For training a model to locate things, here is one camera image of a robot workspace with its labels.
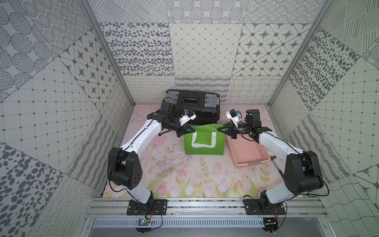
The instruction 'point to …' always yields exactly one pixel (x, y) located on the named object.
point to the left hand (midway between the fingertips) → (191, 127)
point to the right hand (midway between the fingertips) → (219, 130)
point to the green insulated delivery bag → (206, 139)
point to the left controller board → (143, 221)
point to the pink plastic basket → (245, 151)
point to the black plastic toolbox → (205, 105)
